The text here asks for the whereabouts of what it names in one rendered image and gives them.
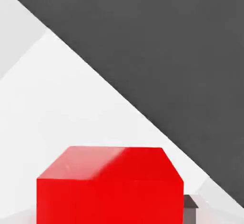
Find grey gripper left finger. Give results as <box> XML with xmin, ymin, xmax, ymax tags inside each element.
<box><xmin>5</xmin><ymin>208</ymin><xmax>37</xmax><ymax>224</ymax></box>

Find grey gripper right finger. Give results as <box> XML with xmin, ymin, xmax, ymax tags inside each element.
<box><xmin>183</xmin><ymin>194</ymin><xmax>220</xmax><ymax>224</ymax></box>

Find small red cube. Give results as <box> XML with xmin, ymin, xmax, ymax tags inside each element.
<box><xmin>36</xmin><ymin>145</ymin><xmax>184</xmax><ymax>224</ymax></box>

